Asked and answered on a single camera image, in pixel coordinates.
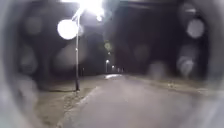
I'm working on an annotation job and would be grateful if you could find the row of street lamps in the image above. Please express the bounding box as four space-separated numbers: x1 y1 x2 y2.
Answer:
104 58 126 75

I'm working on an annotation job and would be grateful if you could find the street lamp on pole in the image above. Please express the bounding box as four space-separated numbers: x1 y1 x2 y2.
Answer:
71 0 105 92

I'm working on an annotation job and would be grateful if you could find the grey asphalt path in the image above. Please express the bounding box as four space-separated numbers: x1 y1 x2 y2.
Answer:
61 73 224 128

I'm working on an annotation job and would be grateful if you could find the pale grass verge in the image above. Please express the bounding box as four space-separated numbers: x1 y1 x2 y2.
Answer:
31 75 108 128
127 74 224 101

